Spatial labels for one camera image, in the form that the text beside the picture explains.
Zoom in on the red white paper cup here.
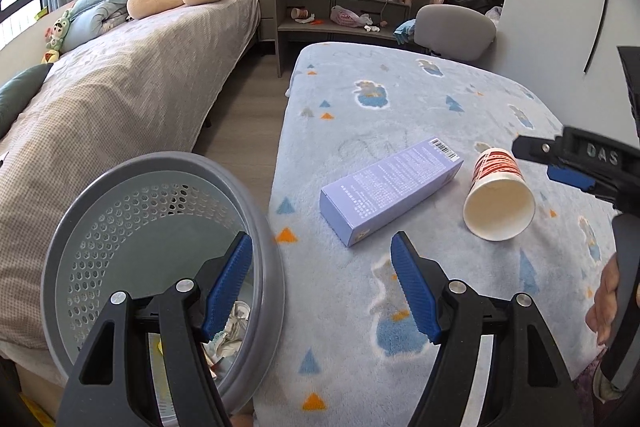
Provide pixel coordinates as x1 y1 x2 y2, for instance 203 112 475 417
463 147 536 242

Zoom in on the white paper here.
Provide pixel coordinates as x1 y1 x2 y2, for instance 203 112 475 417
203 300 250 381

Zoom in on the dark green pillow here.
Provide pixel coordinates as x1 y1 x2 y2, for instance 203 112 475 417
0 63 53 138

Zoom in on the bed with grey cover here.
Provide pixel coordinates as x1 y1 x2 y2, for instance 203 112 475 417
1 0 260 381

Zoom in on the light blue fleece blanket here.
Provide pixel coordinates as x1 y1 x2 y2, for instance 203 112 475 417
254 42 614 426

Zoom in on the grey office chair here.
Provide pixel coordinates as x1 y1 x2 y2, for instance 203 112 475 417
414 4 497 63

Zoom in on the person's right hand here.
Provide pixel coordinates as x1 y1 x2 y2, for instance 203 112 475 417
586 254 620 346

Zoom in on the small green plush toy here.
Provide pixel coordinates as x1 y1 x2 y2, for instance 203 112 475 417
41 10 70 64

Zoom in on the blue folded quilt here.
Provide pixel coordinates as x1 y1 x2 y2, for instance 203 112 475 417
58 0 129 53

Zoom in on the pink plastic bag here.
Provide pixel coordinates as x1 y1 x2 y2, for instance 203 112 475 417
330 5 373 28

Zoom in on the purple cardboard box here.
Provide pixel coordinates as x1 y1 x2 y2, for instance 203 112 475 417
319 136 463 247

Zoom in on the dark wooden desk shelf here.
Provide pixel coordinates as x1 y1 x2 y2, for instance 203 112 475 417
272 0 435 72

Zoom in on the grey perforated trash basket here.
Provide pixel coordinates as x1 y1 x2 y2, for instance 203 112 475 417
41 152 285 413

